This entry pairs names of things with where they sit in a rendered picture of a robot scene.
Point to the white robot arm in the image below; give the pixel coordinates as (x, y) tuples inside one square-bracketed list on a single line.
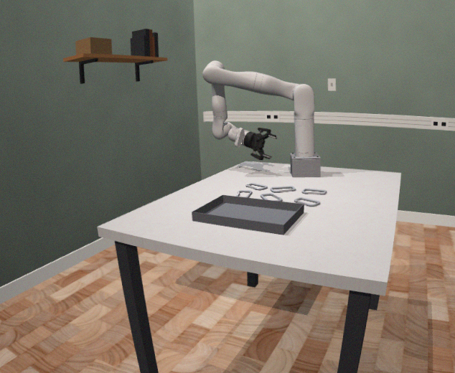
[(303, 97)]

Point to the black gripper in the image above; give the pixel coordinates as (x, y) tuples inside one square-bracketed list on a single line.
[(256, 142)]

